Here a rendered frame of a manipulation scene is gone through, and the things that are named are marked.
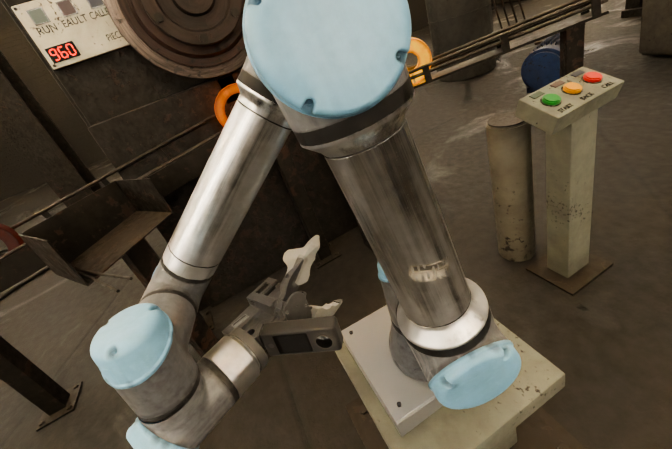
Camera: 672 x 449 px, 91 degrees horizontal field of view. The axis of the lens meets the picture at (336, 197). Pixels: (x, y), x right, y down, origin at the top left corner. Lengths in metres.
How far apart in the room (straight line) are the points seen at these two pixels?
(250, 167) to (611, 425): 0.95
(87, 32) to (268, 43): 1.19
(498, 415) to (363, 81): 0.60
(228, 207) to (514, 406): 0.56
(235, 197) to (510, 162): 0.88
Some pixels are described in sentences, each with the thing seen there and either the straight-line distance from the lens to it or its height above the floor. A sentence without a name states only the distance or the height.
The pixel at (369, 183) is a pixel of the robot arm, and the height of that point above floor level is 0.80.
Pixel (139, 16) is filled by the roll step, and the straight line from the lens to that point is 1.22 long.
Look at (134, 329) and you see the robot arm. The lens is 0.42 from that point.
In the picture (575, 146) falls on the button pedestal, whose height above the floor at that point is 0.47.
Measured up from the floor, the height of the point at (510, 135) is 0.49.
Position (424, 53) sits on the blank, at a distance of 1.25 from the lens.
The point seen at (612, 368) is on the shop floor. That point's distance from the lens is 1.14.
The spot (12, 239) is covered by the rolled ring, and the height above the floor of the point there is 0.65.
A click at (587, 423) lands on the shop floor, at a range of 1.06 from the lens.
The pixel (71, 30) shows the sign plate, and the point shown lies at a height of 1.14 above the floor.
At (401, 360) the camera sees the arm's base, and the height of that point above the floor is 0.37.
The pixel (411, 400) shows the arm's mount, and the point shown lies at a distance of 0.68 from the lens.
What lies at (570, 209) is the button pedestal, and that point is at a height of 0.28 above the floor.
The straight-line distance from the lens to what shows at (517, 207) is 1.22.
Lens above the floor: 0.94
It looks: 27 degrees down
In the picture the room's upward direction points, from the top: 20 degrees counter-clockwise
